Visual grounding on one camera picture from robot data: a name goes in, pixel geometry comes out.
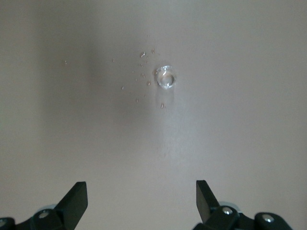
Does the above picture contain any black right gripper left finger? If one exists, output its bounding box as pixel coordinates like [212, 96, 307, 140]
[0, 181, 88, 230]

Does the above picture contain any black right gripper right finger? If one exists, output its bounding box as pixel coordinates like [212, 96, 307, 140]
[194, 179, 295, 230]

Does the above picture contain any clear glass beaker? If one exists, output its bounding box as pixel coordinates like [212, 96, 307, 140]
[155, 64, 177, 90]

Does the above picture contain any brown table mat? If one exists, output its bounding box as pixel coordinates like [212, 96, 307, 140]
[0, 0, 307, 230]

